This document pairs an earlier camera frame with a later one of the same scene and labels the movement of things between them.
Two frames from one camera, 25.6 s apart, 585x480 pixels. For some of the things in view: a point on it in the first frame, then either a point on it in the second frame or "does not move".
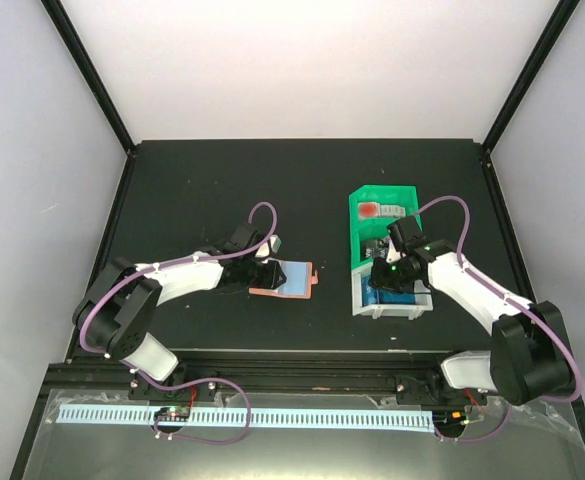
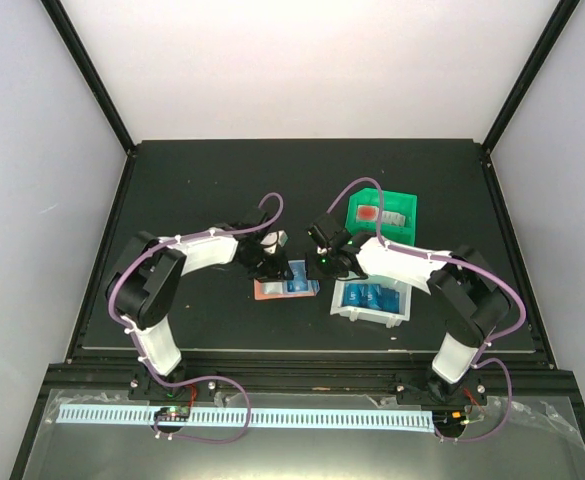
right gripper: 378,279 -> 314,273
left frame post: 71,38 does not move
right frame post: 559,20 does not move
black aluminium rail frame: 82,376 does not move
